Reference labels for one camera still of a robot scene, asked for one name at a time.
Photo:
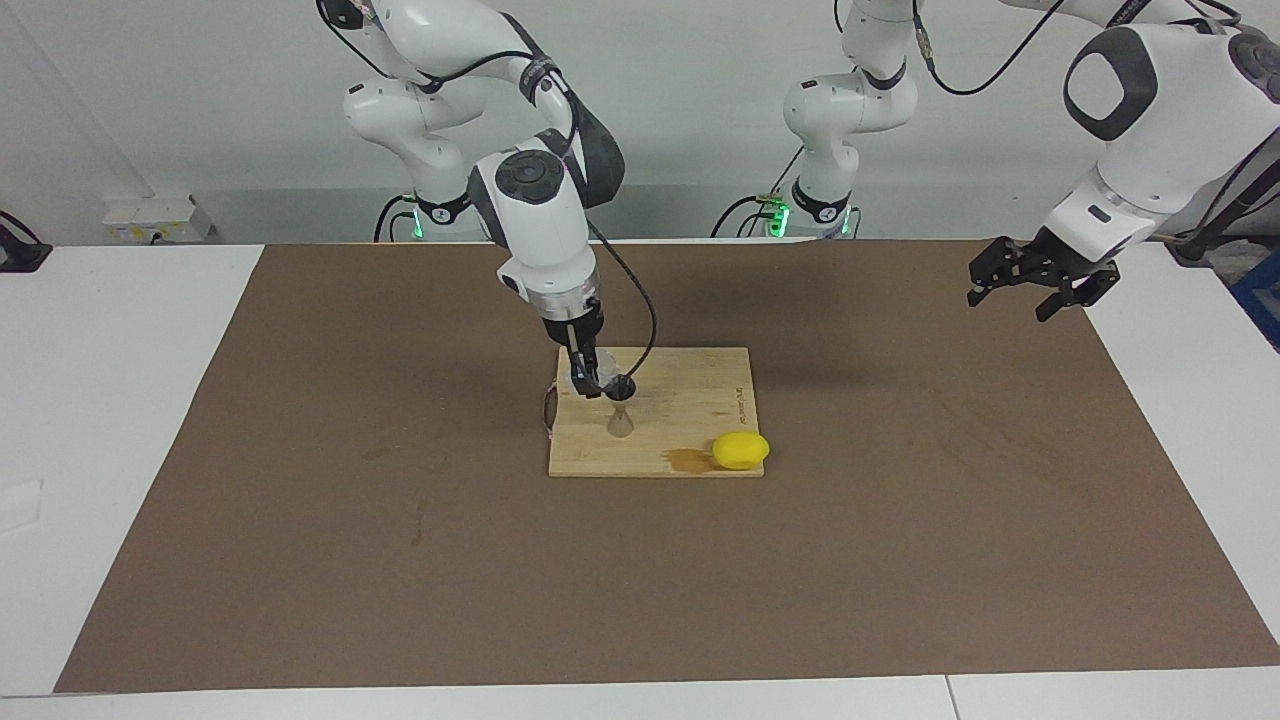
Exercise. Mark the black stand leg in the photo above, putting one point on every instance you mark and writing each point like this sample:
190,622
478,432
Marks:
1205,245

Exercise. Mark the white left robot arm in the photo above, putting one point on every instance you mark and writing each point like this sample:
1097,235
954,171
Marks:
1160,110

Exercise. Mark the brown paper table mat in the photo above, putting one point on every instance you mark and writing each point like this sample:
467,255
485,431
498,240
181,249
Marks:
640,580

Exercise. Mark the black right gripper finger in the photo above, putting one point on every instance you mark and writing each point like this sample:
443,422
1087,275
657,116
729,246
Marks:
577,372
594,365

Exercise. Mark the bamboo cutting board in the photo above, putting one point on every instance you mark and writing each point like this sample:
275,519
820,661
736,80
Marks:
690,400

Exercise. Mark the steel double jigger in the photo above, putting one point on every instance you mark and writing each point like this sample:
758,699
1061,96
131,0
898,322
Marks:
621,425

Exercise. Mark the blue crate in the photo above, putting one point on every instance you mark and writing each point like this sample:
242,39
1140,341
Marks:
1262,295

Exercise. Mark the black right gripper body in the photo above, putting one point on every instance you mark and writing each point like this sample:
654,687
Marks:
575,328

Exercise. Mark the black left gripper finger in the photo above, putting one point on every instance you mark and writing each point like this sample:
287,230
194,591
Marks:
1085,292
1005,262

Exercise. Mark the clear plastic sheet scrap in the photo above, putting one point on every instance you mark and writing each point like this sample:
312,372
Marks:
20,505

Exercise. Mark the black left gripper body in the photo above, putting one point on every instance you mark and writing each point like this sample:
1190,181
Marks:
1060,258

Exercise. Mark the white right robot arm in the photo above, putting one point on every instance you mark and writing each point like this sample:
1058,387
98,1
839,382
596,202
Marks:
540,220

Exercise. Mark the white wall socket box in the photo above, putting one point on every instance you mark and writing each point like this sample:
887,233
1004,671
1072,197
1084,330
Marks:
155,218

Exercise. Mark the yellow lemon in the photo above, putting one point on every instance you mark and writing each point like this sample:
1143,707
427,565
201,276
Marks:
741,451

